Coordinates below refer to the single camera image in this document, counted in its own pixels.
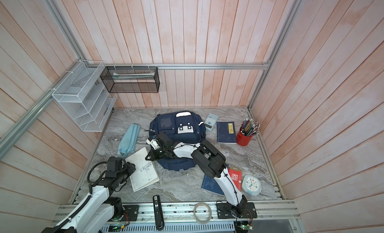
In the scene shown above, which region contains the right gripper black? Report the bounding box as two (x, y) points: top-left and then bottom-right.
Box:
(144, 147), (168, 161)

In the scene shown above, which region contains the navy blue student backpack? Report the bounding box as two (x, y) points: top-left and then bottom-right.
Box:
(149, 111), (206, 171)

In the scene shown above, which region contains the white Robinson Crusoe book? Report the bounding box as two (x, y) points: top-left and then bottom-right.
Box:
(126, 147), (160, 192)

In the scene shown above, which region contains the blue book yellow label front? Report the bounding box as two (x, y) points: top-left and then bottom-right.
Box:
(201, 174), (224, 196)

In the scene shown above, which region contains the blue book yellow label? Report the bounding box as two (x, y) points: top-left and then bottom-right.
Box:
(201, 174), (224, 196)
(217, 122), (237, 144)

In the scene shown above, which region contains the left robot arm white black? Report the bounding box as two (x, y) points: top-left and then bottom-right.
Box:
(43, 156), (136, 233)

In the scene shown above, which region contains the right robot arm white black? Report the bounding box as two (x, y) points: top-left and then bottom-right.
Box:
(146, 133), (248, 218)

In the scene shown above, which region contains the light blue pencil case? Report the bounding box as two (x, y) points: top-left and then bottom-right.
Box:
(117, 123), (141, 158)

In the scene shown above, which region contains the light green calculator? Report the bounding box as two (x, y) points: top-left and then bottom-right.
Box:
(205, 113), (219, 131)

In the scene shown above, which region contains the blue book yellow label back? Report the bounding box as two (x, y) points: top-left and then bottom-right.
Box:
(217, 122), (237, 144)

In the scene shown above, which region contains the clear plastic ruler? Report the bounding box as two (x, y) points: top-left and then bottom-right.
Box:
(222, 151), (231, 158)

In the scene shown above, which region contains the black handheld device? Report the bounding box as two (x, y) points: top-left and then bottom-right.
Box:
(153, 195), (165, 231)

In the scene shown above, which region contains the red booklet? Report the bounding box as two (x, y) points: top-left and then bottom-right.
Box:
(229, 166), (242, 191)

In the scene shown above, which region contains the red pen holder cup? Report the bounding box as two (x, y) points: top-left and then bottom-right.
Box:
(236, 127), (253, 146)

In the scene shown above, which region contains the white round alarm clock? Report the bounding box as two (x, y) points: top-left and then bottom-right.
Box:
(242, 175), (262, 196)

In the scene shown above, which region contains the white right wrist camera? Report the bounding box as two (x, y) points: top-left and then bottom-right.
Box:
(146, 138), (161, 150)

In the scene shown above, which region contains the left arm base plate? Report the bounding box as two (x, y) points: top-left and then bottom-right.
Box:
(111, 205), (139, 223)

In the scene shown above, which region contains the coiled clear cable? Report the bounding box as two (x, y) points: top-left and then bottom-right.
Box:
(192, 202), (214, 225)

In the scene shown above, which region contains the black mesh wall basket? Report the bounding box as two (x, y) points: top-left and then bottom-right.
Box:
(101, 66), (160, 93)

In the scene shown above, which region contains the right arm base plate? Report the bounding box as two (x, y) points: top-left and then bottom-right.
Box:
(216, 202), (258, 219)

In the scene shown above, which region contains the white wire mesh shelf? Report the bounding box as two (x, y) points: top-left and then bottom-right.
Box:
(52, 60), (117, 132)

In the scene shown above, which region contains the aluminium front rail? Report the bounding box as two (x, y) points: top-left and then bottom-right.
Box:
(52, 200), (301, 226)

